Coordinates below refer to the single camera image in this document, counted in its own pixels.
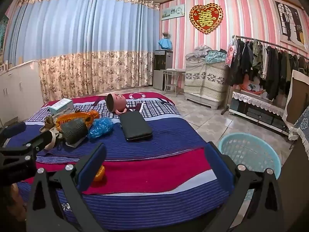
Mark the cartoon print box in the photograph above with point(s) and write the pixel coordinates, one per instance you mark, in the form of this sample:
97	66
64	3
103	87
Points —
252	87

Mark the dark grey round pouch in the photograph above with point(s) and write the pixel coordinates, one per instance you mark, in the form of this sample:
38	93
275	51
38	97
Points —
73	131

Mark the blue fringed flower cloth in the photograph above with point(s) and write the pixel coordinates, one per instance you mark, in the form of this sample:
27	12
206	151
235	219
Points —
301	125

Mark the pink hanging bag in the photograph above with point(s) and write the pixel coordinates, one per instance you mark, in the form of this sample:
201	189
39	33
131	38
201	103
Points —
230	53

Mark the grey clothes pile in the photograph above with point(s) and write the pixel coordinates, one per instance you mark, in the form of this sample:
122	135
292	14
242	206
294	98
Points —
196	52

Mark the blue plastic bag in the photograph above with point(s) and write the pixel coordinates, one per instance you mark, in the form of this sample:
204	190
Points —
100	128

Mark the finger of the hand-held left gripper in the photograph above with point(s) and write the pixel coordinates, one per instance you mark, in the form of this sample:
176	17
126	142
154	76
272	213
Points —
38	140
14	129

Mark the small orange fruit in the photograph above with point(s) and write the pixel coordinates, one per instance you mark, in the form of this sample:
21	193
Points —
99	174

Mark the person's left hand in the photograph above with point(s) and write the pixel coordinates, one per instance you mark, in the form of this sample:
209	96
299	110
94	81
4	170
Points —
18	201

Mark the small glass side table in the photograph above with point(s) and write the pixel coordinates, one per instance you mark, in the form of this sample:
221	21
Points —
172	70

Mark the low black cabinet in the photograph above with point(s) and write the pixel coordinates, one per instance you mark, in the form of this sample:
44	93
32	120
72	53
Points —
258	118

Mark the dark wooden furniture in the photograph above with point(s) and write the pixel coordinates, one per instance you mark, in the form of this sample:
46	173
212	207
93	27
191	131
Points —
297	186

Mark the small potted plant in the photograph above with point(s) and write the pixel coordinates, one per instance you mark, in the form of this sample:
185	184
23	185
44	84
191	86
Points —
166	35

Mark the metal clothes rack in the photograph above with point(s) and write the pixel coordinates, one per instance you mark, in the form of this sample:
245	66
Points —
265	42

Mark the patterned cloth covered cabinet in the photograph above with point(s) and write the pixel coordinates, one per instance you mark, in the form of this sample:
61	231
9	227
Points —
205	82

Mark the white lace cloth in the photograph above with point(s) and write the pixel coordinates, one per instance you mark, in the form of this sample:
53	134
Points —
256	101

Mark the teal plaid cloth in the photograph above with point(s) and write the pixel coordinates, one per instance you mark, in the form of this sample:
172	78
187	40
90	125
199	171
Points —
216	56

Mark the white wall cabinet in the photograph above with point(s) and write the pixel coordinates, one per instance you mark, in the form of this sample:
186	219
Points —
17	89

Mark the blue cloth cover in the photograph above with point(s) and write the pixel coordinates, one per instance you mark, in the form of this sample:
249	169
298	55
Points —
165	44

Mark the brown cardboard board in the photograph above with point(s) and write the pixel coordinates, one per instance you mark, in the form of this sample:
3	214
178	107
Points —
298	96

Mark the light blue plastic basket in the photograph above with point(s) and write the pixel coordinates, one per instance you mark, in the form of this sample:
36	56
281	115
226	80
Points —
251	149

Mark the orange snack wrapper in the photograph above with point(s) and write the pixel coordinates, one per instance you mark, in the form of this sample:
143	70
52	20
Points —
72	117

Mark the blue and floral curtain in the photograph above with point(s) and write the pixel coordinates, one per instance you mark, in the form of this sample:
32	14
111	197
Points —
84	41

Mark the black zip case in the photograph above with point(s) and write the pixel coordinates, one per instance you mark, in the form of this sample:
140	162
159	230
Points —
135	125

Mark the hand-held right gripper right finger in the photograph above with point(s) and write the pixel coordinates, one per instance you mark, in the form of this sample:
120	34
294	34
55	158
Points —
218	168

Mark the framed wall poster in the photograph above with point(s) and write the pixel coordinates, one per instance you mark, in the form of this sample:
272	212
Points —
288	21

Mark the red gold heart wall decoration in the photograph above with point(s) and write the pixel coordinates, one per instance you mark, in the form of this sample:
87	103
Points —
206	18

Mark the brown wrapper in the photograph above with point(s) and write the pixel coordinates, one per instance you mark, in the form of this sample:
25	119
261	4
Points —
49	123

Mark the teal cardboard box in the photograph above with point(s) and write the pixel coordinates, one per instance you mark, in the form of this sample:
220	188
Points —
61	106

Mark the row of dark hanging clothes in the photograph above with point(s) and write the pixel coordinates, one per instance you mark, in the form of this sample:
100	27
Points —
272	65

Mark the grey water dispenser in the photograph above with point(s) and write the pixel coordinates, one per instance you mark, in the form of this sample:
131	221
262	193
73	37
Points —
160	75

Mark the pink mug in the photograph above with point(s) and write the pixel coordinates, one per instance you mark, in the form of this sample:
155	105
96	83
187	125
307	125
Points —
118	101

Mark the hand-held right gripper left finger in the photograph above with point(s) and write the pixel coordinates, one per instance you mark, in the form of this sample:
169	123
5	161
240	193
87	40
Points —
93	168

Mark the small landscape wall picture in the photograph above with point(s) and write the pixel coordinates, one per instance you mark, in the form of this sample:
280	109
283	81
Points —
172	12

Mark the striped bed blanket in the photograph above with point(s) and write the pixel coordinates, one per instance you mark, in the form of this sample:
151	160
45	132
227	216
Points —
154	149

